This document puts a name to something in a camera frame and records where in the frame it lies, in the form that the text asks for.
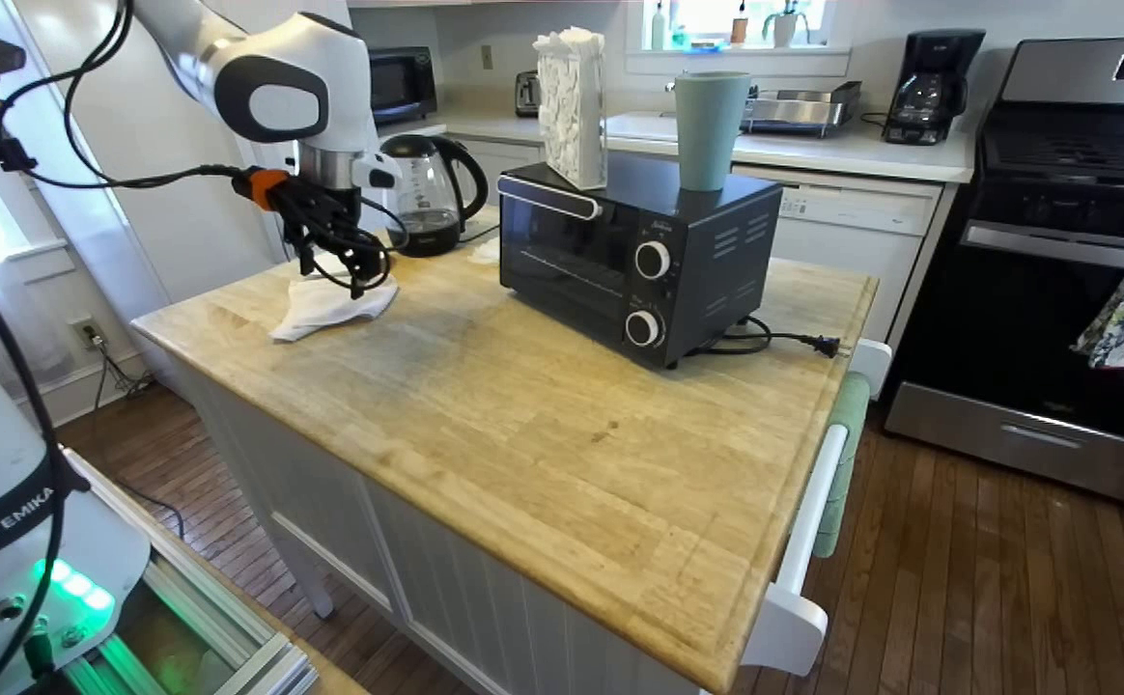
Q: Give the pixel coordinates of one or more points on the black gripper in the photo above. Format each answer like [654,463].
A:
[319,212]

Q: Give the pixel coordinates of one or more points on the white cloth towel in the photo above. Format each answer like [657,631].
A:
[330,312]

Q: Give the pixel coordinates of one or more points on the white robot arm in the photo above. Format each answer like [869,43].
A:
[312,64]

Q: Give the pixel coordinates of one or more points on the black toaster oven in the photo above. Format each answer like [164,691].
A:
[611,257]

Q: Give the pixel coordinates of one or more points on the white towel bar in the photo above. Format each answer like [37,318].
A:
[803,542]

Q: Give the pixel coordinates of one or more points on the green hanging towel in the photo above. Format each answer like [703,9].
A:
[842,463]

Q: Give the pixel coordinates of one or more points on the glass kettle with black lid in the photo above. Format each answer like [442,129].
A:
[424,196]

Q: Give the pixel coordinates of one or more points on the black microwave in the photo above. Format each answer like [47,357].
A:
[404,82]

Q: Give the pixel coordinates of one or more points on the white textured box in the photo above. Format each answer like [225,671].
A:
[567,109]

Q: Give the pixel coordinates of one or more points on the white island cabinet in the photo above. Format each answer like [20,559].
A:
[458,592]

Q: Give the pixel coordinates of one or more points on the teal green cup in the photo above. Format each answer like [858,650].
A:
[710,129]

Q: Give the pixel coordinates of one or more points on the white soap bottle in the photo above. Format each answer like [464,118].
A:
[657,28]

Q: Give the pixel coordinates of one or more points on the orange soap bottle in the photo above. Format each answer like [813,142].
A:
[737,26]

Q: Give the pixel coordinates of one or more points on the kitchen window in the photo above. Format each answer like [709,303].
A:
[737,26]

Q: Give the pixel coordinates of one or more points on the grey dish rack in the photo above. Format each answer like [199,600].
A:
[798,109]

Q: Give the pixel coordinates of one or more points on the white pitcher with brush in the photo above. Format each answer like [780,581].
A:
[780,26]

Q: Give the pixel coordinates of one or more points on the white dishwasher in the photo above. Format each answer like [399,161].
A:
[842,236]

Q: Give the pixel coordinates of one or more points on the black coffee maker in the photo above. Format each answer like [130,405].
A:
[932,82]

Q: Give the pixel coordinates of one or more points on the black and steel stove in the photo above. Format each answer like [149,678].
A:
[1049,257]

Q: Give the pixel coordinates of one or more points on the white wall outlet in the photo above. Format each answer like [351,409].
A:
[85,332]

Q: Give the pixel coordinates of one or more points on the aluminium frame rail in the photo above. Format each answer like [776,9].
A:
[199,619]

